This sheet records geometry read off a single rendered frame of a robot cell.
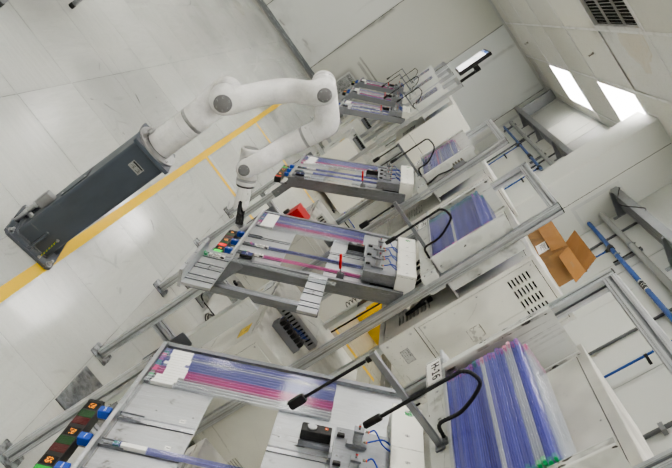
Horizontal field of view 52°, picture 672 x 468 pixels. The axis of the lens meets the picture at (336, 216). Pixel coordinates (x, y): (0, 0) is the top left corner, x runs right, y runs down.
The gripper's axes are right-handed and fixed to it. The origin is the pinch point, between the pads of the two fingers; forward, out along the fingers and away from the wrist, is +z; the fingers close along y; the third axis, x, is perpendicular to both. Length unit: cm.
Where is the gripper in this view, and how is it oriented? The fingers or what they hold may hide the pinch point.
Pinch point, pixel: (239, 219)
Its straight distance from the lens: 297.2
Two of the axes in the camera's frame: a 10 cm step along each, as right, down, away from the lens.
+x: 9.8, 2.1, -0.4
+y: -1.0, 2.7, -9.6
